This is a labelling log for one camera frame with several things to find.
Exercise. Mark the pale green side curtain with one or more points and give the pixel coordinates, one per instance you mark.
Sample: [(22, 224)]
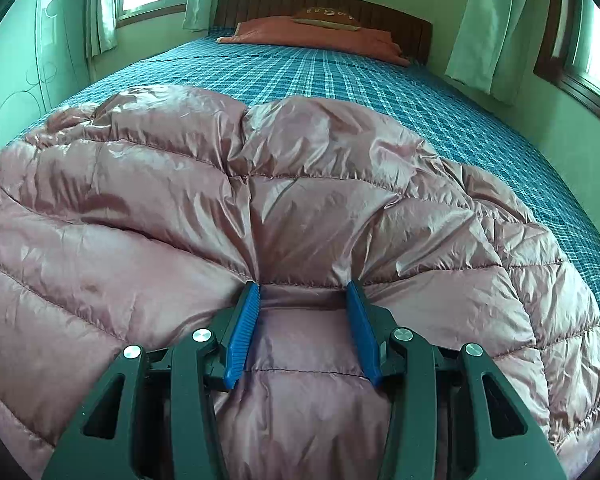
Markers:
[(488, 52)]

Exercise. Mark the pink puffer down jacket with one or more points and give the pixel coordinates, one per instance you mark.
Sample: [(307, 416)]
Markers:
[(134, 221)]

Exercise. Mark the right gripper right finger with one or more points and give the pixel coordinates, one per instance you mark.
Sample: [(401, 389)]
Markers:
[(454, 415)]

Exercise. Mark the orange folded blanket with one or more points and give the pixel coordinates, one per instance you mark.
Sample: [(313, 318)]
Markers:
[(285, 31)]

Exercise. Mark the blue plaid bed sheet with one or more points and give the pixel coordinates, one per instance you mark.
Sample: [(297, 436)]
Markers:
[(456, 127)]

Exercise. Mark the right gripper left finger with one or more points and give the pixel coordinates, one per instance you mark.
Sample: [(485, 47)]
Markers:
[(151, 415)]

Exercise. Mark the brown embroidered pillow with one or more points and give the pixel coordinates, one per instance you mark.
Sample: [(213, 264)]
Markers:
[(327, 18)]

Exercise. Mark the side window wooden frame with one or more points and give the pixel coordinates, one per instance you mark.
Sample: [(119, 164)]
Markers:
[(569, 56)]

